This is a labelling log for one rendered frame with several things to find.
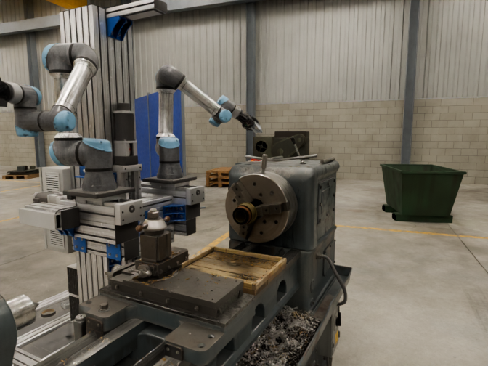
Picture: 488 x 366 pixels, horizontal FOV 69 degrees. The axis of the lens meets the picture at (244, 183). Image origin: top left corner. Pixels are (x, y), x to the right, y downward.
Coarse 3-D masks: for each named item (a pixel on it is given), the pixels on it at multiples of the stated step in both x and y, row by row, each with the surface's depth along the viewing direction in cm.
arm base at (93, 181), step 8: (88, 168) 157; (96, 168) 156; (104, 168) 158; (112, 168) 163; (88, 176) 157; (96, 176) 156; (104, 176) 158; (112, 176) 161; (88, 184) 156; (96, 184) 157; (104, 184) 157; (112, 184) 160
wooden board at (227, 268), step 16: (192, 256) 148; (208, 256) 153; (224, 256) 153; (240, 256) 153; (256, 256) 151; (272, 256) 148; (208, 272) 136; (224, 272) 136; (256, 272) 136; (272, 272) 133; (256, 288) 120
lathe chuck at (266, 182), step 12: (240, 180) 160; (252, 180) 157; (264, 180) 155; (276, 180) 155; (228, 192) 164; (252, 192) 158; (264, 192) 155; (276, 192) 153; (288, 192) 156; (228, 204) 164; (228, 216) 165; (264, 216) 157; (276, 216) 154; (288, 216) 152; (264, 228) 157; (276, 228) 155; (252, 240) 161; (264, 240) 158
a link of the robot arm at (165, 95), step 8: (160, 88) 207; (168, 88) 207; (160, 96) 210; (168, 96) 210; (160, 104) 210; (168, 104) 210; (160, 112) 211; (168, 112) 211; (160, 120) 211; (168, 120) 211; (160, 128) 212; (168, 128) 212; (160, 136) 211; (168, 136) 211
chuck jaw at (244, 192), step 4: (236, 184) 157; (240, 184) 158; (232, 188) 158; (236, 188) 157; (240, 188) 156; (244, 188) 158; (236, 192) 157; (240, 192) 154; (244, 192) 156; (248, 192) 159; (236, 196) 155; (240, 196) 154; (244, 196) 154; (248, 196) 157; (240, 200) 152; (244, 200) 152; (248, 200) 154; (252, 200) 157
